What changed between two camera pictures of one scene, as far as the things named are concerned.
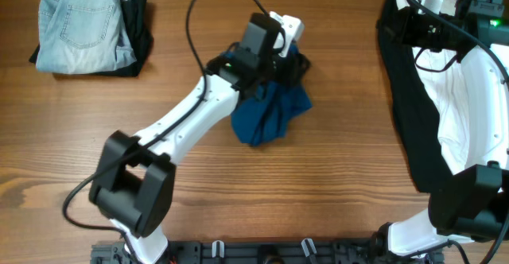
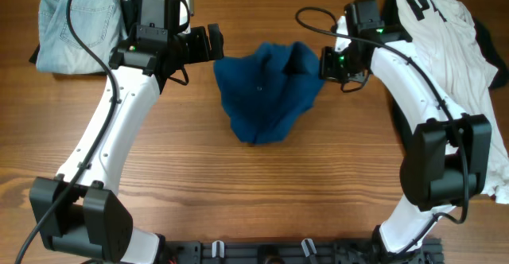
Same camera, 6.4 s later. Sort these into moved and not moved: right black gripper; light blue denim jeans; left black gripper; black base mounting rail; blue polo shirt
Moved: blue polo shirt; right black gripper; left black gripper
Not moved: light blue denim jeans; black base mounting rail
